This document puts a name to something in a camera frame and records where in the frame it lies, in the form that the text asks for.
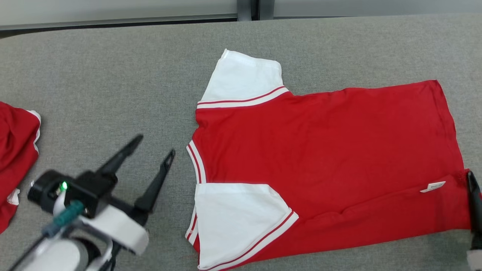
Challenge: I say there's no red white-sleeved T-shirt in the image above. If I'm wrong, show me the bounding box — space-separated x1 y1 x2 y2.
185 48 476 271

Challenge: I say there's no grey metal partition post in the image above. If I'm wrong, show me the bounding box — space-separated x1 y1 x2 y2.
236 0 275 22

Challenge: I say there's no crumpled red white-trimmed garment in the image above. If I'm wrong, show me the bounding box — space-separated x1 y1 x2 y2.
0 101 42 234

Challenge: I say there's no grey wall base rail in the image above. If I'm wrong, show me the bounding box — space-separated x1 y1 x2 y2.
0 14 239 39

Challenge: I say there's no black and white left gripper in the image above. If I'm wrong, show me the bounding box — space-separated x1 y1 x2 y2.
70 134 176 257

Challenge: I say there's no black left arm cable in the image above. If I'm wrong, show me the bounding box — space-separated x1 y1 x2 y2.
8 199 86 271

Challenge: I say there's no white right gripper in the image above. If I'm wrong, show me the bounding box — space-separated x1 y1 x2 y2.
466 170 482 271

